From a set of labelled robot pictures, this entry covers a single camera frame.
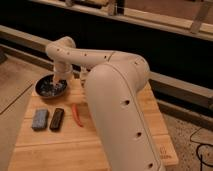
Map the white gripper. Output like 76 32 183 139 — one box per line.
53 67 73 82

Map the dark ceramic bowl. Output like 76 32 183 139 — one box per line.
35 74 67 98

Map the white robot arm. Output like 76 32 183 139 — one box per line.
46 37 166 171

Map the blue sponge block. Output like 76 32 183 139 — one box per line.
31 109 49 131

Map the black rectangular block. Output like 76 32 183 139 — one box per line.
49 108 64 131

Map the wooden cutting board table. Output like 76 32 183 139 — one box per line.
7 78 180 171

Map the black cable on floor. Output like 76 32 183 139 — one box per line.
189 127 213 168

